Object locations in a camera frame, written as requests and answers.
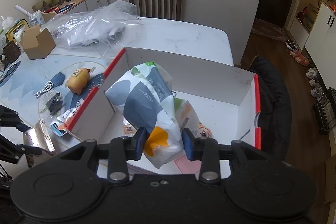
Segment white lower cabinet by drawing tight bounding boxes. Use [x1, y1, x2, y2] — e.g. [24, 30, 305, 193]
[304, 0, 336, 52]

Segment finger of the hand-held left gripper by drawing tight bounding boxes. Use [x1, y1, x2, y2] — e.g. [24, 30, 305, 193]
[0, 104, 30, 133]
[0, 134, 43, 166]

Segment white shoes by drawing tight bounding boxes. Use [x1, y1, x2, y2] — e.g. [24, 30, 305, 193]
[307, 67, 326, 98]

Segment red cardboard box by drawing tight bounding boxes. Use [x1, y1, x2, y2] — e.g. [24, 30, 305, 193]
[64, 47, 263, 178]

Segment dark red doormat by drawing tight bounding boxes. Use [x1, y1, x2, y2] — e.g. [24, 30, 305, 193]
[251, 18, 286, 42]

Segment pink slippers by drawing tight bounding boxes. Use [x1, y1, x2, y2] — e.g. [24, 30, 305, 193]
[289, 50, 311, 66]

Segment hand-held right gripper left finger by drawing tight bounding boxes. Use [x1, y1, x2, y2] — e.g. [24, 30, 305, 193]
[60, 127, 148, 184]

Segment clear bag of black clips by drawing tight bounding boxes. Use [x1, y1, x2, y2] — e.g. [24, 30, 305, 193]
[38, 91, 65, 116]

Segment white printed cup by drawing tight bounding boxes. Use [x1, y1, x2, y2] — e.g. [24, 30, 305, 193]
[28, 10, 44, 27]

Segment orange squishy toy figure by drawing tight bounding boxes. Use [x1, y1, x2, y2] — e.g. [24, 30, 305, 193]
[65, 67, 94, 95]

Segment clear plastic bag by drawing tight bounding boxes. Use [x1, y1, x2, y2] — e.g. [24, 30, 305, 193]
[46, 0, 144, 60]

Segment silver foil packet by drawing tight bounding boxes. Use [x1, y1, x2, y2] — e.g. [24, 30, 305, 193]
[23, 118, 57, 162]

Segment white blue snack packet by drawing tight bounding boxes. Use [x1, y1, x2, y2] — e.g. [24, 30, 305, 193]
[50, 98, 85, 137]

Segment pink striped card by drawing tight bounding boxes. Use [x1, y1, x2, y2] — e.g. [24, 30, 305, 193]
[173, 154, 203, 175]

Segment brown mug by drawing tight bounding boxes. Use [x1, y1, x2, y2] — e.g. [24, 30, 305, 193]
[0, 40, 22, 65]

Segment yellow black container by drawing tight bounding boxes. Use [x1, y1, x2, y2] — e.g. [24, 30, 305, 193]
[5, 20, 28, 42]

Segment white lint roller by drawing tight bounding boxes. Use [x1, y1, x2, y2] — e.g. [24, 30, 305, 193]
[14, 5, 34, 16]

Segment black wire rack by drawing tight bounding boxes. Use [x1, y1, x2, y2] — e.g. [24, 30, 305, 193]
[312, 87, 336, 136]

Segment white printed desktop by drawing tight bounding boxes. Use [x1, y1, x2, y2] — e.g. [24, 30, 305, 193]
[0, 17, 235, 178]

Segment white kettle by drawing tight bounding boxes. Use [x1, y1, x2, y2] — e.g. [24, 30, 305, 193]
[13, 25, 26, 53]

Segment black hoop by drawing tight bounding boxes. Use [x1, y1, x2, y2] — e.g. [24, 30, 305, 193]
[0, 62, 19, 83]

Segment patterned tissue packet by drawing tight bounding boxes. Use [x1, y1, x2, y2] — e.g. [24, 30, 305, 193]
[105, 61, 185, 169]

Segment white cable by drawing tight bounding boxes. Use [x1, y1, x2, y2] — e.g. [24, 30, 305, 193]
[34, 81, 55, 99]

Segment small brown cardboard box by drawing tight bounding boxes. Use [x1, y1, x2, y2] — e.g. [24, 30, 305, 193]
[20, 24, 56, 60]

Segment white plastic bag green print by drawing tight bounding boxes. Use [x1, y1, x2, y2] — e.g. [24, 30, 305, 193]
[0, 15, 17, 52]

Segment black jacket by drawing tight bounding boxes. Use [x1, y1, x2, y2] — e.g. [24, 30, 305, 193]
[247, 55, 292, 159]

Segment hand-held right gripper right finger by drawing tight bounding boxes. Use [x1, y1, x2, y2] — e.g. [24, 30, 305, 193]
[182, 127, 266, 185]

